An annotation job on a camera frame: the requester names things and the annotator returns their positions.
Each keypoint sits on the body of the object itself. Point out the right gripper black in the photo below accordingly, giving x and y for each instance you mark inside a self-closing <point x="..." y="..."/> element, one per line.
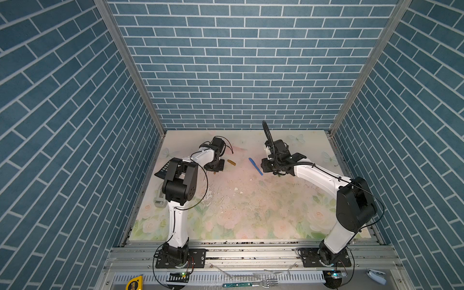
<point x="264" y="165"/>

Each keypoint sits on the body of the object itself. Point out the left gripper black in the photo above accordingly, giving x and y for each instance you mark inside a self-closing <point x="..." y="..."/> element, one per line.
<point x="220" y="167"/>

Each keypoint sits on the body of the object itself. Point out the blue pen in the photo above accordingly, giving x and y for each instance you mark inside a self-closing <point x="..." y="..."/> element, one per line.
<point x="256" y="167"/>

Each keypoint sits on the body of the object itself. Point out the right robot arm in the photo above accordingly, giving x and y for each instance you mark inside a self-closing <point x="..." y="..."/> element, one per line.
<point x="355" y="205"/>

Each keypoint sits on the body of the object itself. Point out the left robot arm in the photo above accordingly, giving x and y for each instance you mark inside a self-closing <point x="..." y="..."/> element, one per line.
<point x="180" y="176"/>

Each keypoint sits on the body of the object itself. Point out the black calculator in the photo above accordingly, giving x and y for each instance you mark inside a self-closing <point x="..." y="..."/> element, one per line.
<point x="163" y="171"/>

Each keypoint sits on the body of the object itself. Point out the white blue stapler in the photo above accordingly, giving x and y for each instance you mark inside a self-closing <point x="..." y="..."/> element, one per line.
<point x="377" y="276"/>

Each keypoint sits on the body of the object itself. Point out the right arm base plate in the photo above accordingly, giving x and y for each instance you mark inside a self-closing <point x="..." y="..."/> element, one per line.
<point x="322" y="257"/>

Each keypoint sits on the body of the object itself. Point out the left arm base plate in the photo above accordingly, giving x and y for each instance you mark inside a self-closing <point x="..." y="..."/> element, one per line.
<point x="170" y="259"/>

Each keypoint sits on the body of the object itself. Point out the green handled fork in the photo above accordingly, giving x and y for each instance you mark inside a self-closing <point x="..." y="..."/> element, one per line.
<point x="265" y="283"/>

